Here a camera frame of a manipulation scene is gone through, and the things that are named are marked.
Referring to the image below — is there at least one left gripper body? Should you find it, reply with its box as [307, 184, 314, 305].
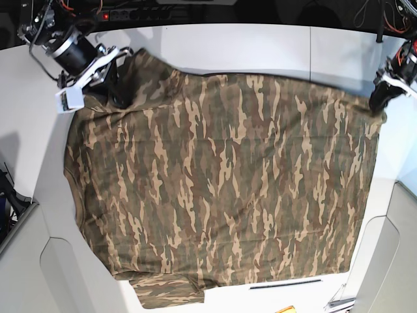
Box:
[374, 40, 416, 98]

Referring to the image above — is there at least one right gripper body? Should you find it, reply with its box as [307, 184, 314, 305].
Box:
[48, 31, 132, 89]

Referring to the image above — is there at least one camouflage T-shirt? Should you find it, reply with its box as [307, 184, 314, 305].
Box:
[64, 50, 386, 309]

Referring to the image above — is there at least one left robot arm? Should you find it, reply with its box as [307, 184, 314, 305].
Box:
[369, 1, 416, 113]

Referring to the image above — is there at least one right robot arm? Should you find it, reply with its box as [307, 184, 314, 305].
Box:
[18, 1, 133, 113]

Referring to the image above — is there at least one black power strip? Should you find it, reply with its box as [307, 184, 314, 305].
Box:
[96, 9, 171, 22]

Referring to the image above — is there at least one black equipment left edge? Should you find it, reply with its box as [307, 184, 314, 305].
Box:
[1, 164, 32, 240]

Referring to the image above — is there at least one silver metal clip tool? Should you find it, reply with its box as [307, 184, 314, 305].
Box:
[324, 284, 356, 313]

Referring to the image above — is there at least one orange object at edge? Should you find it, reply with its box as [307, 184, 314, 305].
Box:
[277, 306, 296, 313]

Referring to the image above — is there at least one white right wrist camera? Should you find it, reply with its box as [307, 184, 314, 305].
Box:
[55, 87, 84, 114]

